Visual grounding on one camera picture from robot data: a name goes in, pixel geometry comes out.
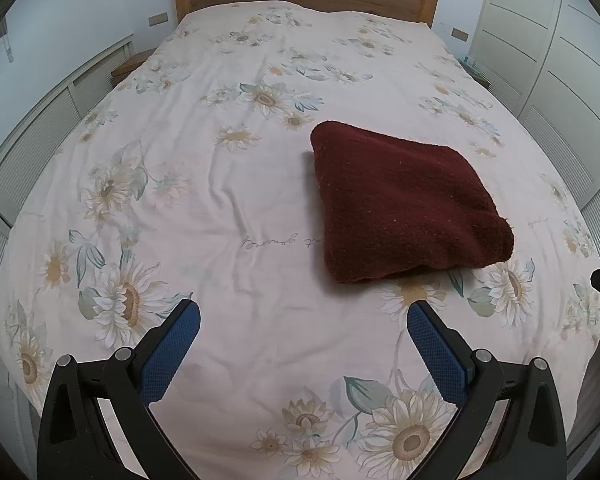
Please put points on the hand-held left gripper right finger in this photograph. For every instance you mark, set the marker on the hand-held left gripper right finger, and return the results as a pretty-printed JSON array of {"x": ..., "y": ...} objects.
[{"x": 437, "y": 355}]

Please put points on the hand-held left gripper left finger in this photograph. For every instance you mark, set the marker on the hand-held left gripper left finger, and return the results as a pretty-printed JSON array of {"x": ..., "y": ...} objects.
[{"x": 172, "y": 355}]

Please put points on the dark red towel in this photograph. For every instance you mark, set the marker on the dark red towel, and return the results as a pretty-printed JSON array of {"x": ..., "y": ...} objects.
[{"x": 405, "y": 200}]

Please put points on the bed with floral sheet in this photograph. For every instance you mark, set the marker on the bed with floral sheet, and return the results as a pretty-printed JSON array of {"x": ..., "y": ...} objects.
[{"x": 240, "y": 200}]

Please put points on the white panelled wardrobe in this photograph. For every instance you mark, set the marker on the white panelled wardrobe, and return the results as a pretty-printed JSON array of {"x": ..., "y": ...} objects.
[{"x": 545, "y": 50}]

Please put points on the wooden nightstand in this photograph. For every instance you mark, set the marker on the wooden nightstand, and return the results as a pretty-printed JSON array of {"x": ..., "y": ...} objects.
[
  {"x": 130, "y": 62},
  {"x": 479, "y": 72}
]

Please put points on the wall socket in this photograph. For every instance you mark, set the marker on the wall socket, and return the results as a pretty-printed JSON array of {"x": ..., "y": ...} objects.
[
  {"x": 158, "y": 19},
  {"x": 459, "y": 34}
]

